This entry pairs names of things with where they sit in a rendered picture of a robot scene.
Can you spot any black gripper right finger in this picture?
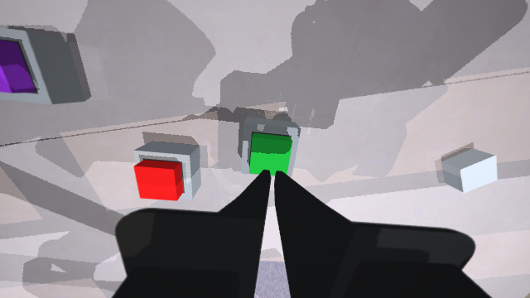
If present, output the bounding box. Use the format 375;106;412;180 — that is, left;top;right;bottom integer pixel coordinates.
274;171;475;298

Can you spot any purple button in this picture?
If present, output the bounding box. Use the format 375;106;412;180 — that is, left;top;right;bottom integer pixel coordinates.
0;28;84;105

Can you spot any red square button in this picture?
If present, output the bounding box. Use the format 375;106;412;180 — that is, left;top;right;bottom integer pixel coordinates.
133;141;201;200

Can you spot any green button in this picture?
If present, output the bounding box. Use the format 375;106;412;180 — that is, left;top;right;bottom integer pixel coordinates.
241;118;301;177

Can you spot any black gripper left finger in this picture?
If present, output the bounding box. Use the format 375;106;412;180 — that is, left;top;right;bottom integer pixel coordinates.
115;170;272;298

